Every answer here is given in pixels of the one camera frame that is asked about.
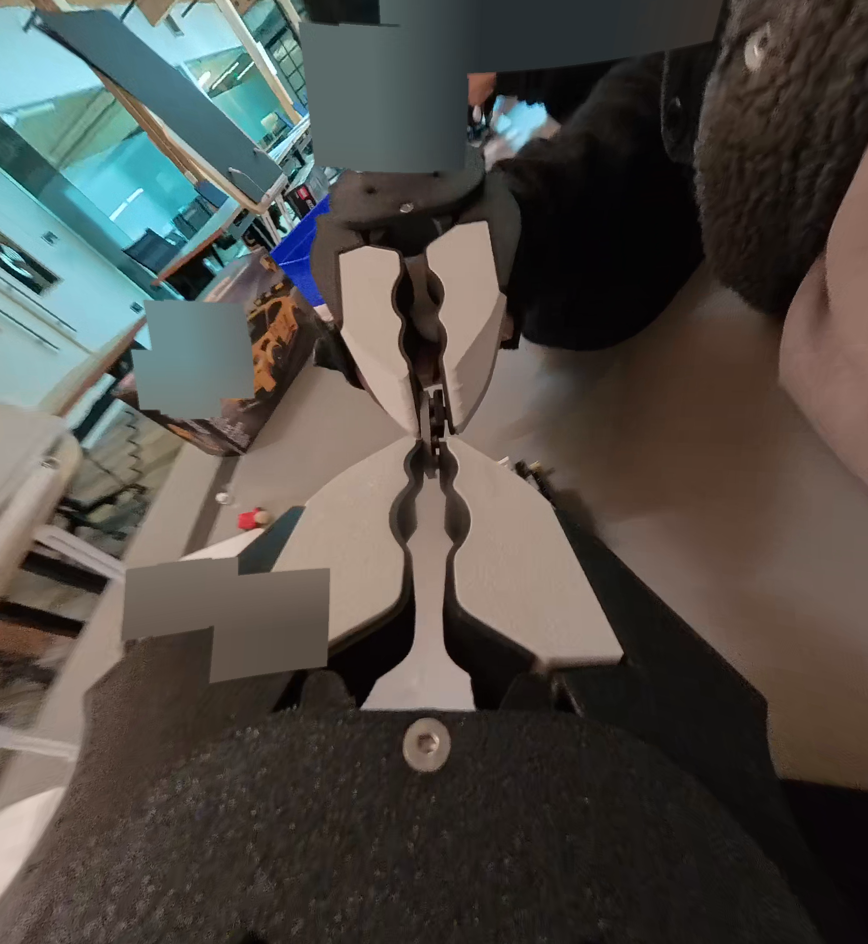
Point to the black toy car box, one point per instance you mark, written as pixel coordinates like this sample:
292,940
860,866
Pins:
279,346

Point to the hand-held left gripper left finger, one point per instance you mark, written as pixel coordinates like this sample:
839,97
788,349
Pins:
353,546

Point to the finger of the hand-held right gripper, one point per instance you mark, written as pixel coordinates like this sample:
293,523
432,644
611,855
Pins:
474,310
371,317

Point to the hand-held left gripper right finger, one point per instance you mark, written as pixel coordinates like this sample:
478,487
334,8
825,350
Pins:
522,575

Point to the person's dark cardigan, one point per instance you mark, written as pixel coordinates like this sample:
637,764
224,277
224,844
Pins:
788,147

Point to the small black square brick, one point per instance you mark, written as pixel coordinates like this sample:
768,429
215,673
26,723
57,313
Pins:
434,417

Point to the small red brick assembly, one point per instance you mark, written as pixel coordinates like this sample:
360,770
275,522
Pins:
248,520

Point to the white wooden book stand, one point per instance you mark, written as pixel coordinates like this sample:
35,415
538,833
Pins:
36,487

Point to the blue plastic bin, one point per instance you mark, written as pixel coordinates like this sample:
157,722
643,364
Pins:
301,251

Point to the partly built brick car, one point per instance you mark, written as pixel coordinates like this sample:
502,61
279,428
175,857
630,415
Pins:
533,476

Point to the grey wooden-edged table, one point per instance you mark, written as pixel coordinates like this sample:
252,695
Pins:
168,103

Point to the person's right forearm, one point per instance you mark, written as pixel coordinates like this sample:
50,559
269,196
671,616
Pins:
596,243

